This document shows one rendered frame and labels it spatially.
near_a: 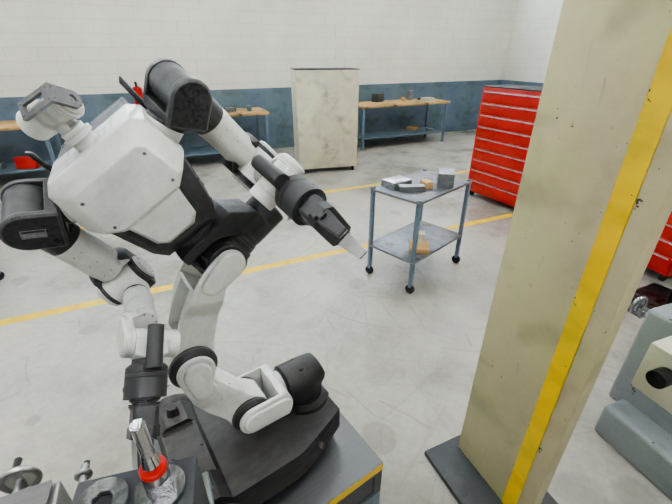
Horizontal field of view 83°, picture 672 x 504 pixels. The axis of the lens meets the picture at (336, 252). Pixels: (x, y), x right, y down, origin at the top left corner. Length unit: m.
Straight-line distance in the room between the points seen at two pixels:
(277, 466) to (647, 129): 1.47
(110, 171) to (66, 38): 7.25
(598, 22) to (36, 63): 7.77
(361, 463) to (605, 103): 1.46
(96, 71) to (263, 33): 2.98
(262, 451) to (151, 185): 1.02
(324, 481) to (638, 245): 1.30
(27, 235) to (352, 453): 1.33
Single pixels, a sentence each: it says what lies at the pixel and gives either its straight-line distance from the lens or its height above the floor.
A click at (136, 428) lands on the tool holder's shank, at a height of 1.29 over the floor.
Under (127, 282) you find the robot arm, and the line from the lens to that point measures 1.16.
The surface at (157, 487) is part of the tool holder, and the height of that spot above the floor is 1.14.
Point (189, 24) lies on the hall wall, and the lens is 8.11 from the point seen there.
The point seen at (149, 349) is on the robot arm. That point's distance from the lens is 0.93.
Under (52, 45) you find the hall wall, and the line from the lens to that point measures 8.16.
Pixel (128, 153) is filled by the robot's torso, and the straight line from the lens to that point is 0.90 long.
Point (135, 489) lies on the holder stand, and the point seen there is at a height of 1.10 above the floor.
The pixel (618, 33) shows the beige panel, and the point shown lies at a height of 1.88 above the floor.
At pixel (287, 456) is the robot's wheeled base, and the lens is 1.53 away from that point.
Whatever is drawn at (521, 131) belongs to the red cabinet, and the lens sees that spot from 5.21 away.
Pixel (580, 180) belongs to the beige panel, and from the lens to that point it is 1.33.
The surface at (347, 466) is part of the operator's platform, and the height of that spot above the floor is 0.40.
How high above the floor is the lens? 1.83
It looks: 28 degrees down
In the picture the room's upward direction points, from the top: straight up
